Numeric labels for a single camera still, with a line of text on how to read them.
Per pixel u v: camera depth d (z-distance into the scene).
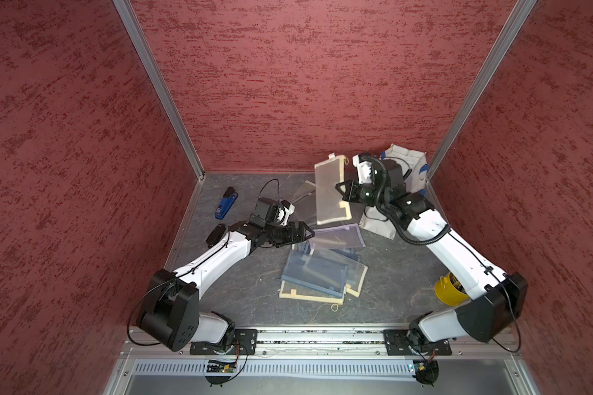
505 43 0.78
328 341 0.76
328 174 0.81
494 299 0.39
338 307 0.81
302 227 0.74
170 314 0.41
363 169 0.67
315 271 0.87
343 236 0.98
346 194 0.66
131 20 0.73
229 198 1.10
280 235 0.71
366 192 0.64
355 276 0.87
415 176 0.97
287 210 0.78
